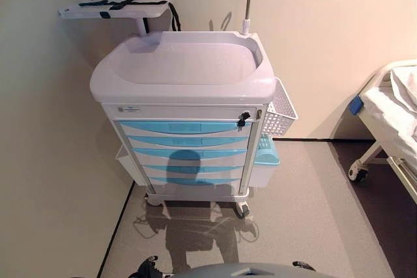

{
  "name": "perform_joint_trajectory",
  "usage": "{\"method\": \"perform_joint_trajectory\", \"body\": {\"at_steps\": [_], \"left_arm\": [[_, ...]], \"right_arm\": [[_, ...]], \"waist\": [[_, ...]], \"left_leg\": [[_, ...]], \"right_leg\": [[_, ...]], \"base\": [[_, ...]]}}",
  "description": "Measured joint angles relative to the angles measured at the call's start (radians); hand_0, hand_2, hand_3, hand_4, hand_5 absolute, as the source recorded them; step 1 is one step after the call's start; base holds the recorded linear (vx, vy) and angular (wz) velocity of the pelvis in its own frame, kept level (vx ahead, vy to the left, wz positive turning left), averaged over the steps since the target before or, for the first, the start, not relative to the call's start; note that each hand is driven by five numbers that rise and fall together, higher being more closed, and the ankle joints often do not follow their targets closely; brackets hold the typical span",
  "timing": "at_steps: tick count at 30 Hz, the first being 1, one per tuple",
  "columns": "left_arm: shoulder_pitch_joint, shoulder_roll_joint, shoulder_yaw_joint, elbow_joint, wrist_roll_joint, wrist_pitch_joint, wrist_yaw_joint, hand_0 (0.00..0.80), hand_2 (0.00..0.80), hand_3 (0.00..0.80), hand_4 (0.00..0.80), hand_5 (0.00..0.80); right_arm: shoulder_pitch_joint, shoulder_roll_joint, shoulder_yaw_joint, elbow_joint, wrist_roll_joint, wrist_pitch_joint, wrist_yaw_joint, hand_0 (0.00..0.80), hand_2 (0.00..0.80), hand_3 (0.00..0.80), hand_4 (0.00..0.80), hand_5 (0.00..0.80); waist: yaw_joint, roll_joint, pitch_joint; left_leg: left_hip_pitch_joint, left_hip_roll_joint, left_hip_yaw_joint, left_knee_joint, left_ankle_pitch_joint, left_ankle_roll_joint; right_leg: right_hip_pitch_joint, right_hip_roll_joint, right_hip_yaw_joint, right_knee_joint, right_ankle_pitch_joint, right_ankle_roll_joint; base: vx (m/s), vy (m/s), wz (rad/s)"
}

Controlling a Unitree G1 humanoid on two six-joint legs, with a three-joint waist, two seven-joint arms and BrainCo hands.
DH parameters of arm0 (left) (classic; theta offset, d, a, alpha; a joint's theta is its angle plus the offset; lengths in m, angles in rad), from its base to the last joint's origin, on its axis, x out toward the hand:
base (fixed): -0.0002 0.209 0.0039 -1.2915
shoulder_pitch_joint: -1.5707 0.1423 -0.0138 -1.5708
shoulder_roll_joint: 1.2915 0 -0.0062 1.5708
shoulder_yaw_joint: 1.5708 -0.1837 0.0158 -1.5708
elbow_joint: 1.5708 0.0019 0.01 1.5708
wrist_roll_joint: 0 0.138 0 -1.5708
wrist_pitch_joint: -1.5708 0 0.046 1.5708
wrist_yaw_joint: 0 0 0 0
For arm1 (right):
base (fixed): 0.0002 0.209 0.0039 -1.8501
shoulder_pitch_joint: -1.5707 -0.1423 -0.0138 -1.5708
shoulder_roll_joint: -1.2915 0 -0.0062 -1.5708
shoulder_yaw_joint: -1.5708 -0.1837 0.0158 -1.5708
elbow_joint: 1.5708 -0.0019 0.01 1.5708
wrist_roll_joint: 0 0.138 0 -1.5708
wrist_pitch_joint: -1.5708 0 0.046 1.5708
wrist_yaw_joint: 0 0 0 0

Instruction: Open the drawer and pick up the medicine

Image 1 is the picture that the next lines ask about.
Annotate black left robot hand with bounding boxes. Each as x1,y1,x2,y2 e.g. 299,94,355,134
136,256,173,278

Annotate white hospital bed frame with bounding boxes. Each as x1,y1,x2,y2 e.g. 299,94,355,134
347,59,417,197

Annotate white medical cart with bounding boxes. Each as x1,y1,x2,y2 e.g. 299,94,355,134
89,30,276,219

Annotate white bed sheet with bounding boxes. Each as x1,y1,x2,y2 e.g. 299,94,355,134
361,59,417,168

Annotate black hanging strap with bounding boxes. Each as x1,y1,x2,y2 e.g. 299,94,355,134
169,0,182,33

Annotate blue white cart drawer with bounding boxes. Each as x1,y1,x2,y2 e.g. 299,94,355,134
119,120,254,136
145,175,244,188
125,134,251,149
136,161,245,177
130,147,248,163

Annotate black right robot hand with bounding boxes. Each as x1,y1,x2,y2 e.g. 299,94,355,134
292,260,316,271

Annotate waste bin with blue lid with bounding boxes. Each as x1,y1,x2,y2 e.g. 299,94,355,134
249,134,281,189

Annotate black shelf strap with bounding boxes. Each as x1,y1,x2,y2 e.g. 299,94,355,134
78,0,141,19

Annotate small white side bin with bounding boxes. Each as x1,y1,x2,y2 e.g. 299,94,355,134
114,144,139,185

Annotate black cart keys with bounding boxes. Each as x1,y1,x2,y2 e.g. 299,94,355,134
237,111,251,128

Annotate cart caster wheel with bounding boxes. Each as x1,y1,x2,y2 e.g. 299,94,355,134
235,201,251,219

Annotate white cart side shelf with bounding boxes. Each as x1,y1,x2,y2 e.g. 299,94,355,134
57,0,174,36

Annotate bed caster wheel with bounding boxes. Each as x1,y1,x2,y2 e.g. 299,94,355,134
347,162,369,184

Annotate blue bed corner bumper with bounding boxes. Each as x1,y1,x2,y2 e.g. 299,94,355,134
349,96,364,116

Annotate white wire basket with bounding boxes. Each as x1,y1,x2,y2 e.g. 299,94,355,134
260,77,299,139

